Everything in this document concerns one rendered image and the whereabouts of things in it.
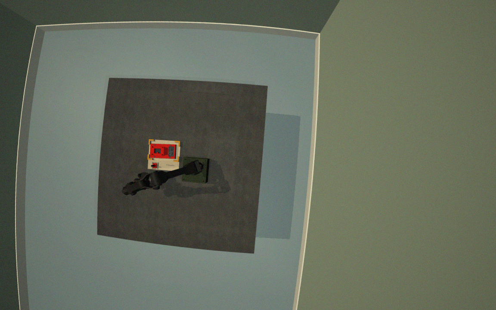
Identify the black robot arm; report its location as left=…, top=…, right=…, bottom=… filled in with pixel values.
left=122, top=160, right=204, bottom=196

